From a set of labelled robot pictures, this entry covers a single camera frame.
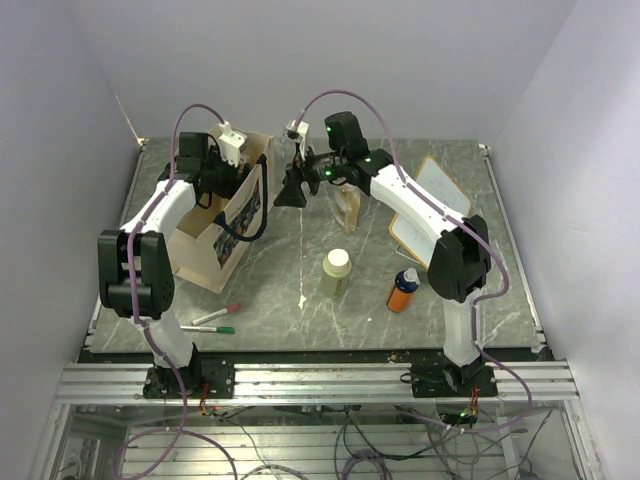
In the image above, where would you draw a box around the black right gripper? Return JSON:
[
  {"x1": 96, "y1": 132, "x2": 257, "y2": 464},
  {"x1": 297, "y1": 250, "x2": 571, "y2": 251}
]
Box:
[{"x1": 274, "y1": 142, "x2": 347, "y2": 208}]

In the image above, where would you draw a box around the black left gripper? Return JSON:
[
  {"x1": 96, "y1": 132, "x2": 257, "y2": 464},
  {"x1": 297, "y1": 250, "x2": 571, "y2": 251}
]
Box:
[{"x1": 204, "y1": 145, "x2": 255, "y2": 205}]

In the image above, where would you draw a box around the clear square bottle black cap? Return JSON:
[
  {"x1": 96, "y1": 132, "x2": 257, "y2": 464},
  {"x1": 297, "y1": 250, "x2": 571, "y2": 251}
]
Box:
[{"x1": 283, "y1": 128, "x2": 305, "y2": 165}]

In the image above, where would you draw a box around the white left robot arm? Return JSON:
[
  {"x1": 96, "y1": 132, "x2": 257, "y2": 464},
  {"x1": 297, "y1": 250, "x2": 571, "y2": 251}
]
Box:
[{"x1": 97, "y1": 123, "x2": 251, "y2": 398}]

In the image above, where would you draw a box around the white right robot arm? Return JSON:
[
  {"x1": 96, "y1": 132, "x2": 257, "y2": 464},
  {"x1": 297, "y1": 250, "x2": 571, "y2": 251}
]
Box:
[{"x1": 274, "y1": 111, "x2": 491, "y2": 396}]

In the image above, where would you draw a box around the beige canvas tote bag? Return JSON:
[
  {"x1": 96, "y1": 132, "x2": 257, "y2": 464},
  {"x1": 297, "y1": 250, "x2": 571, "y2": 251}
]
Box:
[{"x1": 168, "y1": 126, "x2": 276, "y2": 293}]

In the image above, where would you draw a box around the amber liquid bottle white cap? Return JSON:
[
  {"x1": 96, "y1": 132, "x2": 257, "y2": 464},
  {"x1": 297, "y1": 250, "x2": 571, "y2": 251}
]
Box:
[{"x1": 333, "y1": 184, "x2": 361, "y2": 233}]

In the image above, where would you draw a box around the pale green bottle cream cap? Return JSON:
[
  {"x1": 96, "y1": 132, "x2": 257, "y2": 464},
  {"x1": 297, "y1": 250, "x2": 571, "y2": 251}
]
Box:
[{"x1": 321, "y1": 249, "x2": 352, "y2": 298}]

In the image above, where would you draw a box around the red-capped white marker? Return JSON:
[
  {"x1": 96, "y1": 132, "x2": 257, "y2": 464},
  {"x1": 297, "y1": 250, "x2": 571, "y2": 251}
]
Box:
[{"x1": 191, "y1": 303, "x2": 240, "y2": 326}]

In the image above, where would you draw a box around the yellow-framed small whiteboard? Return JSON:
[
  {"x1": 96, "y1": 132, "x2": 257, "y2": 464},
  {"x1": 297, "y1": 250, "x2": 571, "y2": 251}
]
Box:
[{"x1": 389, "y1": 156, "x2": 471, "y2": 269}]

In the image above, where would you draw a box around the orange blue pump bottle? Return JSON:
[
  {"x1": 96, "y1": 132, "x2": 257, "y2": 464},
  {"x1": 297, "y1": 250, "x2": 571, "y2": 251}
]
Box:
[{"x1": 386, "y1": 267, "x2": 421, "y2": 313}]

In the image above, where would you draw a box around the green-capped white marker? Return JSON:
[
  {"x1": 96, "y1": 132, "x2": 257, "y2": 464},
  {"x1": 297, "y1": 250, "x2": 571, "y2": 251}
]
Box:
[{"x1": 180, "y1": 325, "x2": 235, "y2": 335}]

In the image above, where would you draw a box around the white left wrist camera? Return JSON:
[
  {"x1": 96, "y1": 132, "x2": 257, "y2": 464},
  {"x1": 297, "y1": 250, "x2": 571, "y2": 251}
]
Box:
[{"x1": 217, "y1": 121, "x2": 248, "y2": 167}]

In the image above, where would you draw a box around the aluminium mounting rail frame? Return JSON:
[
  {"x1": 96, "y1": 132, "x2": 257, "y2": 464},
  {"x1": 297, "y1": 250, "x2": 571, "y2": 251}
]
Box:
[{"x1": 45, "y1": 361, "x2": 604, "y2": 479}]

